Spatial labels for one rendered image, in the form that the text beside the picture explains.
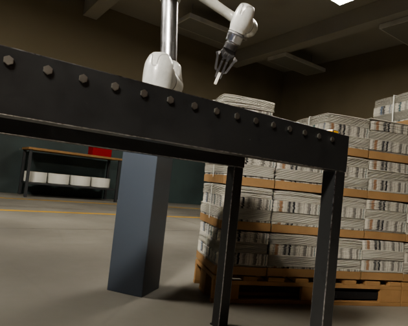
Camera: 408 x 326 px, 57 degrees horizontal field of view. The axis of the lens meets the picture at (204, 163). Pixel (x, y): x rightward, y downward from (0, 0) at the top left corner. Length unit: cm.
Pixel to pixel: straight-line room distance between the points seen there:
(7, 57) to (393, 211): 216
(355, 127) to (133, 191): 129
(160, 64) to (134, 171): 58
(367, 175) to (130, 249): 139
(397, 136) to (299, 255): 92
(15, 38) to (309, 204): 721
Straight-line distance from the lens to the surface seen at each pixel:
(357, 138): 232
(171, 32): 235
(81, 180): 779
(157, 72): 203
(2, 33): 846
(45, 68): 76
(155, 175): 191
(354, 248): 233
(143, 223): 194
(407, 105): 267
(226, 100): 195
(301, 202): 211
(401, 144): 251
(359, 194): 231
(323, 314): 131
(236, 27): 211
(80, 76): 78
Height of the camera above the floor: 60
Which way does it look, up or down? 3 degrees up
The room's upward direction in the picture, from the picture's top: 6 degrees clockwise
